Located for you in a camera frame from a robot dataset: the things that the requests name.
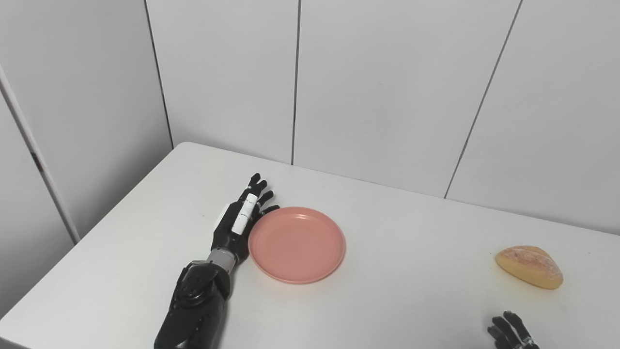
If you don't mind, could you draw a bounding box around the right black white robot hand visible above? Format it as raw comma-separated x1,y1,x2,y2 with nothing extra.
487,311,541,349

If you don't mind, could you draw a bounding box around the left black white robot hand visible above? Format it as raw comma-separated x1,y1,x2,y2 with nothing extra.
211,173,281,263

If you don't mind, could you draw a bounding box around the pink round plate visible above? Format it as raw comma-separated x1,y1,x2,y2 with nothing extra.
248,206,346,285

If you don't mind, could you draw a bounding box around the golden bread roll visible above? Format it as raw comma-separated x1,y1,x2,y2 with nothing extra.
495,245,564,290

